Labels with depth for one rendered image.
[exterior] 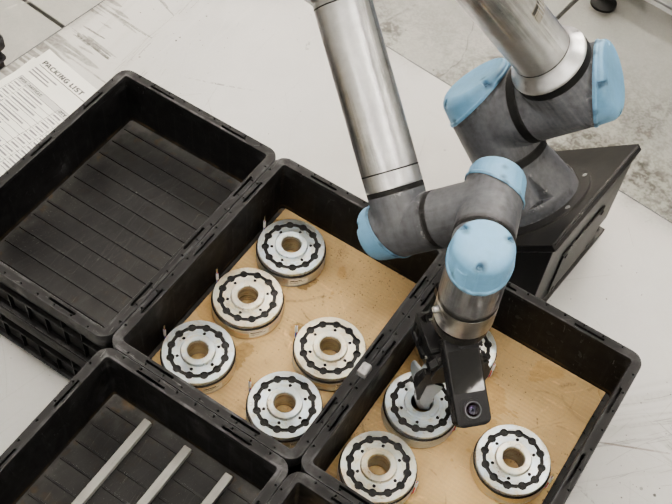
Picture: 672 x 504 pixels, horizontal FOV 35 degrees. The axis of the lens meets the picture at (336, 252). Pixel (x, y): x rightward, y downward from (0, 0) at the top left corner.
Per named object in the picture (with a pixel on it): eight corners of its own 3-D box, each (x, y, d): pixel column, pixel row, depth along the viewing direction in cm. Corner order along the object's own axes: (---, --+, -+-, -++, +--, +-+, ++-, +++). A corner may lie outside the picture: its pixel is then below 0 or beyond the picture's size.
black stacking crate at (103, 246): (131, 118, 178) (125, 69, 168) (277, 202, 170) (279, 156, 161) (-43, 279, 158) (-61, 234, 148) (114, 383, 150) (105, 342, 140)
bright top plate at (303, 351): (316, 307, 154) (316, 305, 153) (378, 339, 151) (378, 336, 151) (280, 360, 148) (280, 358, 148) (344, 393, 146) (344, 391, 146)
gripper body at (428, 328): (462, 325, 145) (477, 276, 135) (483, 380, 141) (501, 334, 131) (408, 336, 144) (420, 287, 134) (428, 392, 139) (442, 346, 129)
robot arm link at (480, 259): (526, 220, 121) (514, 280, 117) (507, 274, 130) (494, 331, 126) (458, 203, 122) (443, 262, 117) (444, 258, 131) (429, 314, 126)
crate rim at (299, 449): (280, 163, 162) (281, 153, 160) (451, 259, 154) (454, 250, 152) (107, 351, 142) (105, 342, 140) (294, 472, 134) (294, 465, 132)
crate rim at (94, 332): (126, 76, 170) (124, 65, 168) (280, 163, 162) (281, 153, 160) (-60, 242, 150) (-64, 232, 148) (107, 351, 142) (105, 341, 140)
